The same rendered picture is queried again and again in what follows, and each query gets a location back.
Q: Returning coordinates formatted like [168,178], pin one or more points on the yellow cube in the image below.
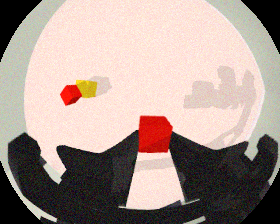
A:
[87,88]

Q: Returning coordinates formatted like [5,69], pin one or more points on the red cube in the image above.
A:
[70,94]
[154,134]

